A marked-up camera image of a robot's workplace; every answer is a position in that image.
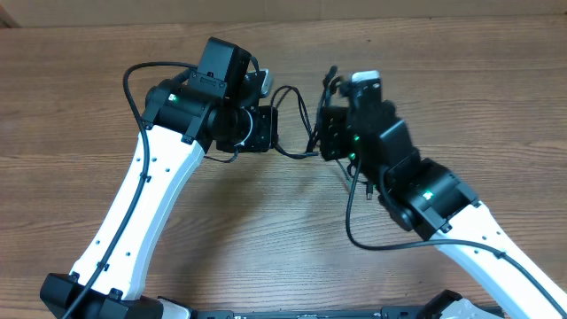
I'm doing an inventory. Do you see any black usb cable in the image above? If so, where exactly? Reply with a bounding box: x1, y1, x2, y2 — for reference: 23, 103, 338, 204
268, 65, 376, 201

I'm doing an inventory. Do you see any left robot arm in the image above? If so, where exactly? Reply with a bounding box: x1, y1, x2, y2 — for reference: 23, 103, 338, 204
40, 37, 277, 319

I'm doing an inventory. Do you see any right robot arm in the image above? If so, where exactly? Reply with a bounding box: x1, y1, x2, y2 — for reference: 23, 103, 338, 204
317, 101, 566, 318

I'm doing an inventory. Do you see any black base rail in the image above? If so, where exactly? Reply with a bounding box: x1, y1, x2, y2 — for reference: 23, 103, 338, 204
154, 289, 506, 319

